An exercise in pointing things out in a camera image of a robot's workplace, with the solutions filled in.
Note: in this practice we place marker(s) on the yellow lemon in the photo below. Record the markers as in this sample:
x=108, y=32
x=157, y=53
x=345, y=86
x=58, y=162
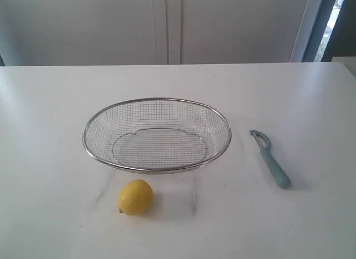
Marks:
x=135, y=198

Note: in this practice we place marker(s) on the teal handled peeler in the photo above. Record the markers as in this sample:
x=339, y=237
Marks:
x=264, y=144

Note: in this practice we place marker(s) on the oval metal wire basket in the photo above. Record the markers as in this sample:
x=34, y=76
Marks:
x=156, y=135

